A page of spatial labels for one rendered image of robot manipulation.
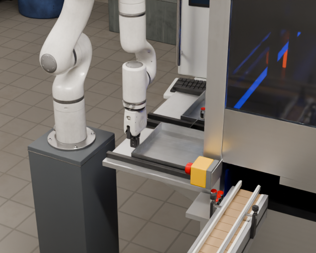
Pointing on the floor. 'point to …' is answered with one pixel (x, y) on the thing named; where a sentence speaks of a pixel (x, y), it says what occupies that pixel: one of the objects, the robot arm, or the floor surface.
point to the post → (216, 85)
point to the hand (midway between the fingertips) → (134, 142)
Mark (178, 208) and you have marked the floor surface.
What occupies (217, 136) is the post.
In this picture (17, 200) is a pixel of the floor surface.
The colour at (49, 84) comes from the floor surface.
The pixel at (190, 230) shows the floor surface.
